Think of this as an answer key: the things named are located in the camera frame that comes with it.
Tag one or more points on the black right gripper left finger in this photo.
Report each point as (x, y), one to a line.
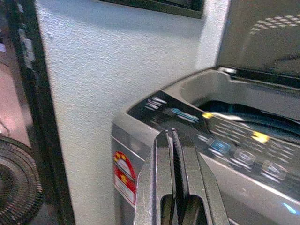
(150, 178)

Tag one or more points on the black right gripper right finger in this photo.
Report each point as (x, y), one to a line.
(197, 173)

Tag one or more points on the grey top-load washing machine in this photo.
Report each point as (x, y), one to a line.
(246, 206)

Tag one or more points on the red energy label sticker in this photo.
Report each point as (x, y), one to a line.
(124, 178)

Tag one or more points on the black washer control panel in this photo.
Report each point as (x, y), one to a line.
(234, 138)

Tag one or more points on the black round fan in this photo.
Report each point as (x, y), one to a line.
(16, 182)

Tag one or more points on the dark tinted washer lid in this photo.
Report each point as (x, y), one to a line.
(262, 47)

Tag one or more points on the black door frame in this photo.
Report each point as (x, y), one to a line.
(39, 112)

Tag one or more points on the dark window frame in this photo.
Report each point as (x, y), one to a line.
(164, 5)

